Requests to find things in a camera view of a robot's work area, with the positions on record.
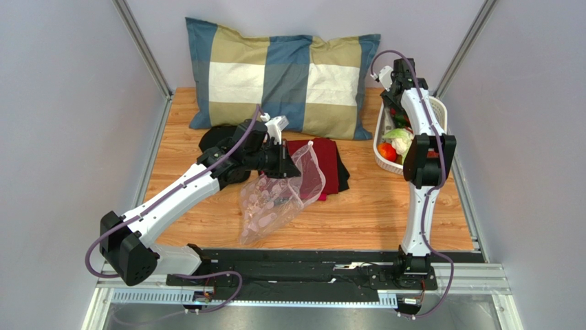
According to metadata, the black folded cloth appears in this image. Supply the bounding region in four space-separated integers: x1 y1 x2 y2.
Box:
336 151 350 193

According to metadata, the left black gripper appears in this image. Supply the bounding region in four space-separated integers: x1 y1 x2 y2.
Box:
244 140 301 179

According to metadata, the white plastic basket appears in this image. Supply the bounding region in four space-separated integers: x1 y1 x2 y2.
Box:
373 96 448 175

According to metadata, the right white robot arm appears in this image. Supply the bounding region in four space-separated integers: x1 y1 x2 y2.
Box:
379 58 457 289

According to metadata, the blue beige checked pillow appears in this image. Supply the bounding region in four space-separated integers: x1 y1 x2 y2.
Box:
185 18 381 140

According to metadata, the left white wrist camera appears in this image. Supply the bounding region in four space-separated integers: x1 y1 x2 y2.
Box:
260 113 289 144

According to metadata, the clear zip top bag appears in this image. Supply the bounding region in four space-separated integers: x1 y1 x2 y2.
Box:
239 141 326 245

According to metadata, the toy cauliflower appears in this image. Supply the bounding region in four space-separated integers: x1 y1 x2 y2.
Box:
382 129 414 157

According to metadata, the black cap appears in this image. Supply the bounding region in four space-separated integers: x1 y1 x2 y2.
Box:
199 126 245 153

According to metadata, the dark red folded cloth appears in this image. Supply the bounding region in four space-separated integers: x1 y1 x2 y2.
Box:
288 138 339 205

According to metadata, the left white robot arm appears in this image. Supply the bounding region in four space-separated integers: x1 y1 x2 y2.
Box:
95 115 301 286

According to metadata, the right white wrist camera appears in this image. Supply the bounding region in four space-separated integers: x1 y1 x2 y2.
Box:
376 65 393 91

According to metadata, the green toy avocado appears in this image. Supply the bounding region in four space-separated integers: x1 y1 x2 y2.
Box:
391 112 411 129

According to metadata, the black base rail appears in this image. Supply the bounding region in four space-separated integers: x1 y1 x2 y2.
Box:
157 247 486 304

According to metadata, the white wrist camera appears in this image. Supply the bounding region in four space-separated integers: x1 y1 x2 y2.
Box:
260 113 289 144
376 65 393 91

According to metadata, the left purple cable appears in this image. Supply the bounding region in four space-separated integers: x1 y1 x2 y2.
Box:
85 104 264 314

